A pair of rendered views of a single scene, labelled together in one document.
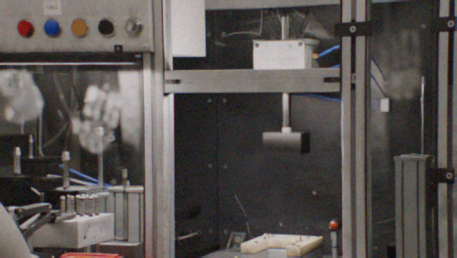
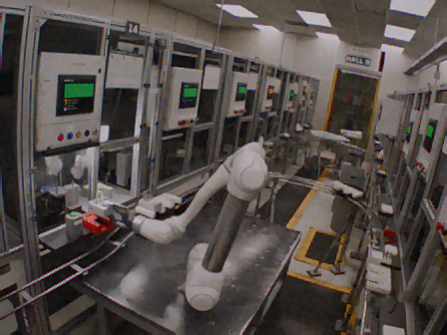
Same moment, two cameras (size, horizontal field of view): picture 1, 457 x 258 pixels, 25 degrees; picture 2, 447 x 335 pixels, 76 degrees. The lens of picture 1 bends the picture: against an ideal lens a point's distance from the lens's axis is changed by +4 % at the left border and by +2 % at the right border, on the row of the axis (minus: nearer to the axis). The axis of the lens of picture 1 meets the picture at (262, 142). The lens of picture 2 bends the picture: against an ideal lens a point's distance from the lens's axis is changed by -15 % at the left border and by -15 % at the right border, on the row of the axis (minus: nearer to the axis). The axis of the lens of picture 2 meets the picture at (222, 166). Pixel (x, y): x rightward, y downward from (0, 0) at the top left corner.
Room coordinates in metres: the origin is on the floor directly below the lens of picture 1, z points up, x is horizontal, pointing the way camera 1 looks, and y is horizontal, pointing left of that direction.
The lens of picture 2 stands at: (1.26, 1.92, 1.82)
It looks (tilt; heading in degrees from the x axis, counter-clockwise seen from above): 16 degrees down; 271
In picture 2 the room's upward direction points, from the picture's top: 9 degrees clockwise
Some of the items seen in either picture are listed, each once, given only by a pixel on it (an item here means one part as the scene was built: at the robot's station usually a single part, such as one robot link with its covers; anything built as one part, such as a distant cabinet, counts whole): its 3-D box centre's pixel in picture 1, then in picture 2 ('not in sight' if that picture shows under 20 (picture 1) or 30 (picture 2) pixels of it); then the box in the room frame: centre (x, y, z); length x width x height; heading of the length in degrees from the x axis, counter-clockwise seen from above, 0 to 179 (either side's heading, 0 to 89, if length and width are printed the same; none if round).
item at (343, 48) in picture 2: not in sight; (358, 55); (-1.85, -7.41, 2.96); 1.23 x 0.08 x 0.68; 159
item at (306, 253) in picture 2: not in sight; (324, 247); (-0.02, -1.58, 0.01); 1.00 x 0.55 x 0.01; 69
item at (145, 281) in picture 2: not in sight; (201, 252); (1.36, 0.00, 0.66); 1.50 x 1.06 x 0.04; 69
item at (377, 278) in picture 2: not in sight; (376, 276); (0.30, 0.34, 0.84); 0.37 x 0.14 x 0.10; 69
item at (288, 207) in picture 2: not in sight; (304, 182); (-0.21, -4.16, 0.01); 5.85 x 0.59 x 0.01; 69
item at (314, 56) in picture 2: not in sight; (267, 84); (0.49, -8.32, 1.65); 3.78 x 0.08 x 3.30; 159
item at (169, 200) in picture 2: not in sight; (159, 207); (1.70, -0.19, 0.84); 0.36 x 0.14 x 0.10; 69
